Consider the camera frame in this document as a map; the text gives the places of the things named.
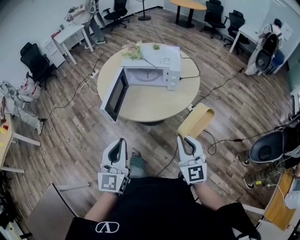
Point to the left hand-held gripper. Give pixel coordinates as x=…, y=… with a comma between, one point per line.
x=110, y=182

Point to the small green artificial plant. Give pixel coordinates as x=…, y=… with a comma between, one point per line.
x=156, y=47

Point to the person's shoe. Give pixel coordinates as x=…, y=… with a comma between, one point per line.
x=135, y=152

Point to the white desk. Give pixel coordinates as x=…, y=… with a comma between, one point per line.
x=248, y=30
x=70, y=32

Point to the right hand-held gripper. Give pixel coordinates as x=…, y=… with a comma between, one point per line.
x=195, y=173

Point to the grey table with white legs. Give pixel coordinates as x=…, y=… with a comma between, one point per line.
x=51, y=211

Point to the black fan stand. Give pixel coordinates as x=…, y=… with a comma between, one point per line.
x=144, y=16

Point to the white microwave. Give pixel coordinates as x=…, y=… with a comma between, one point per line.
x=168, y=61

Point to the person's black shirt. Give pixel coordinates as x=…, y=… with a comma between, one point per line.
x=152, y=211

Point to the red and white bag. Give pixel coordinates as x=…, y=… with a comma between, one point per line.
x=29, y=89

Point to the artificial flower bouquet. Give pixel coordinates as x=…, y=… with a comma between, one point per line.
x=134, y=52

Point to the black office chair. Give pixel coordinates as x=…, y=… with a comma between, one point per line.
x=35, y=63
x=118, y=12
x=214, y=16
x=236, y=28

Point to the white device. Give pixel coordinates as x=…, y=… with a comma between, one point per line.
x=293, y=194

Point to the person's left forearm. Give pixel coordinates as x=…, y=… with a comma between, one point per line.
x=103, y=206

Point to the light wooden desk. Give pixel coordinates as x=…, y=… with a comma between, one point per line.
x=4, y=140

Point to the white power strip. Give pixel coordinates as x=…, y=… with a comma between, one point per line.
x=94, y=73

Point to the round wooden table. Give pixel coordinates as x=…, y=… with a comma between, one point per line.
x=187, y=4

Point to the person's green trouser leg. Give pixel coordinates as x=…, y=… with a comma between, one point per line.
x=137, y=166

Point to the round beige table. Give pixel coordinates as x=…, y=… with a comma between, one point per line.
x=150, y=103

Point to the white drawer cabinet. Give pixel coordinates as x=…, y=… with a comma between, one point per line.
x=52, y=52

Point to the person's right forearm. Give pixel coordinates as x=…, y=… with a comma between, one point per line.
x=208, y=197

